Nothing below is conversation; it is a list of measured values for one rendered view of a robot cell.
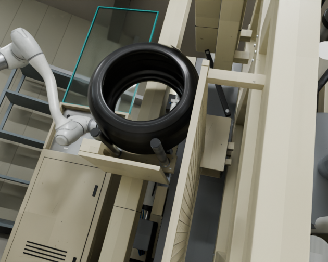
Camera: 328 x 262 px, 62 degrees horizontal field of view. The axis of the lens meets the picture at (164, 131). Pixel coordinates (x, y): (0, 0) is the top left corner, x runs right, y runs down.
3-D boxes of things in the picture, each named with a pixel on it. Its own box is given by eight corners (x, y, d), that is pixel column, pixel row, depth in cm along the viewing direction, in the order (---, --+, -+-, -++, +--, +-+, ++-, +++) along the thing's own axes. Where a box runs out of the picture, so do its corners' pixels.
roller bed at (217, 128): (195, 173, 160) (204, 126, 169) (221, 178, 157) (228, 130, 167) (194, 166, 142) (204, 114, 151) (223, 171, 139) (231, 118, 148)
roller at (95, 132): (119, 148, 155) (121, 155, 154) (112, 151, 155) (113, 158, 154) (98, 126, 123) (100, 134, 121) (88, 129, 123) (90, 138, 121)
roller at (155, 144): (170, 161, 149) (165, 168, 148) (164, 156, 150) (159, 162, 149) (162, 141, 116) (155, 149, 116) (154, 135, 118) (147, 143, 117)
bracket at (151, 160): (105, 160, 156) (110, 144, 159) (174, 173, 149) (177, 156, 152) (103, 159, 153) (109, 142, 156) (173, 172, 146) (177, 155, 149)
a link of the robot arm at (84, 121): (95, 130, 179) (85, 139, 167) (73, 126, 182) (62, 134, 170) (94, 114, 174) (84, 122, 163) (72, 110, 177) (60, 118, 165)
